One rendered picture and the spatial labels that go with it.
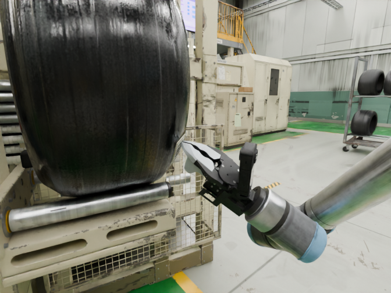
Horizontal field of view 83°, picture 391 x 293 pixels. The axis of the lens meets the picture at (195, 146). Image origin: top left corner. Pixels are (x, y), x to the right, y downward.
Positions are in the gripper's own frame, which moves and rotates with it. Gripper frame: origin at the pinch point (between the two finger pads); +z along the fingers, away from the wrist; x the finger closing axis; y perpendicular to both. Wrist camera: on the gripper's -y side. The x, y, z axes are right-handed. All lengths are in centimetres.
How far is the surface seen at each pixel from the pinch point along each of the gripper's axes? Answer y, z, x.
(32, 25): -12.5, 25.7, -14.0
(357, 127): 84, -241, 451
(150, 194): 16.5, 0.2, -5.0
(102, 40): -13.7, 18.9, -8.5
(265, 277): 93, -89, 47
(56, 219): 21.0, 12.6, -20.4
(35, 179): 40, 31, -9
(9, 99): 36, 59, 5
